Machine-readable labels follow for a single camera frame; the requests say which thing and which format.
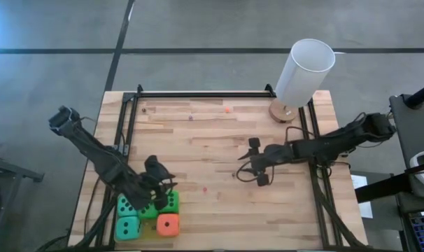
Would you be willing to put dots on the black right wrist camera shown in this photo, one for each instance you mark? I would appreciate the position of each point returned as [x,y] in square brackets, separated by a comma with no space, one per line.
[263,180]

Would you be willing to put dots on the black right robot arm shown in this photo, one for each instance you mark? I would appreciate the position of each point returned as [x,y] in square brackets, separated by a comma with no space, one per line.
[338,141]

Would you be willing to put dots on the white lamp with wooden base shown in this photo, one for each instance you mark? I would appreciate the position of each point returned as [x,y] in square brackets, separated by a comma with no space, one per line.
[303,77]

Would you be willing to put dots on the black equipment cart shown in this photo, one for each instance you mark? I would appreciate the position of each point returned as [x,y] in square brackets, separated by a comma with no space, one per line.
[418,129]

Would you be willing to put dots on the yellow translucent plastic bin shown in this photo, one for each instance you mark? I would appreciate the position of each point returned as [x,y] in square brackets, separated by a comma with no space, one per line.
[149,234]

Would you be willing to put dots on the white paper sheet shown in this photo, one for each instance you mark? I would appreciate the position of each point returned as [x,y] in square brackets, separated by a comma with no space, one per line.
[359,183]

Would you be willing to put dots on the white rounded device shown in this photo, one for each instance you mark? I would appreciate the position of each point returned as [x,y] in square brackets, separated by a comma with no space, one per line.
[416,161]

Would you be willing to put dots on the green foam die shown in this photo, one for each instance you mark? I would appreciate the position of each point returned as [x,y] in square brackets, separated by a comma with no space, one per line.
[173,203]
[147,212]

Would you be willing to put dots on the black metal floor stand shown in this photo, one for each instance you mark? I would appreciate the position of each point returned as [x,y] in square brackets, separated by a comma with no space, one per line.
[16,171]

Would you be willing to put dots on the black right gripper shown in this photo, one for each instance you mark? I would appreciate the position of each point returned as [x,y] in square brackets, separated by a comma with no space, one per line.
[271,155]

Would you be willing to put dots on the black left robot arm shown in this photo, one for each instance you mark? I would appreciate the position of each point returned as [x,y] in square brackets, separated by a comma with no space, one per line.
[103,164]

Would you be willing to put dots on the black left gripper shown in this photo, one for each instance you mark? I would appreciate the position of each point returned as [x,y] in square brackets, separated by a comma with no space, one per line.
[157,175]

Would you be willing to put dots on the orange foam die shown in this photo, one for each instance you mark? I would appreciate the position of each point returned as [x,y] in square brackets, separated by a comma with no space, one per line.
[168,225]

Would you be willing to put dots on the teal foam die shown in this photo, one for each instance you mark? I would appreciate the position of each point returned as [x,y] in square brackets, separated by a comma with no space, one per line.
[125,207]
[128,228]

